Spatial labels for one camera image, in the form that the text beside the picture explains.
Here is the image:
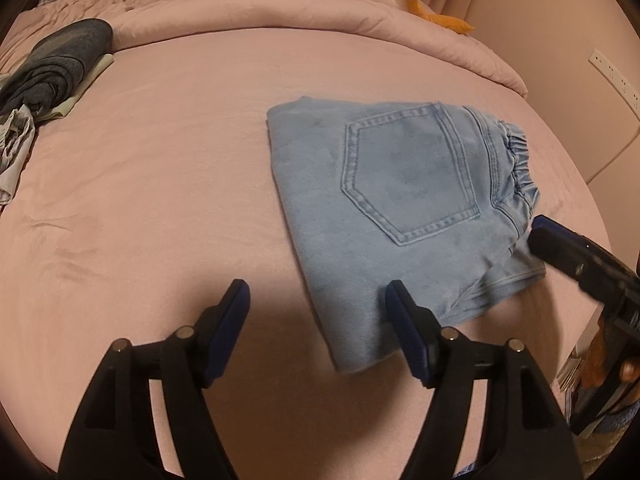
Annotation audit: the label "pink quilt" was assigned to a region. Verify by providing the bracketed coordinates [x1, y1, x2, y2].
[0, 0, 528, 101]

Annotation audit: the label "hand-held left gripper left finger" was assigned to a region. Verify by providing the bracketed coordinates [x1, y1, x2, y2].
[57, 279, 251, 480]

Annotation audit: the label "light grey crumpled cloth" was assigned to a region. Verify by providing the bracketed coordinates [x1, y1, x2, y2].
[0, 105, 37, 206]

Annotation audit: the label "pink bed sheet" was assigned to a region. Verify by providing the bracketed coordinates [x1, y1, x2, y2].
[0, 10, 616, 480]

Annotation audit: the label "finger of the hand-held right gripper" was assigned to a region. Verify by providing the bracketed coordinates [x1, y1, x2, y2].
[528, 215, 608, 291]

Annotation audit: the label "light blue denim pants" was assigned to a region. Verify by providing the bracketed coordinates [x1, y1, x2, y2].
[266, 96, 547, 373]

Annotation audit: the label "dark blue folded cloth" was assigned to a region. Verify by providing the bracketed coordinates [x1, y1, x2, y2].
[0, 18, 114, 116]

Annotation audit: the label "person's right hand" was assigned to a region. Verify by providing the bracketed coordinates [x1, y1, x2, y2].
[582, 330, 640, 391]

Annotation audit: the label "white power strip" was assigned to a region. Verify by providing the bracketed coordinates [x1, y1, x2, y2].
[589, 49, 640, 117]

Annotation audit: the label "light green cloth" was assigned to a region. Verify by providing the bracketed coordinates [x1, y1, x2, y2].
[37, 53, 115, 121]

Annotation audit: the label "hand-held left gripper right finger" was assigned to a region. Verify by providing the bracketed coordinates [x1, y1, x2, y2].
[385, 280, 583, 480]

